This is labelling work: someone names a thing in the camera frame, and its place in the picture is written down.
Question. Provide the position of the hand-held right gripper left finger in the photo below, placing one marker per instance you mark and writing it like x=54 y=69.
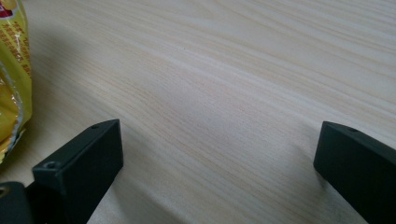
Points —
x=84 y=161

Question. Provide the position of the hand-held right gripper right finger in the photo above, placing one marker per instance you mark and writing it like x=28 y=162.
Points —
x=358 y=168

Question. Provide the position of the yellow snack bag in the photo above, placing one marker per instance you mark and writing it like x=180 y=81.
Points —
x=14 y=77

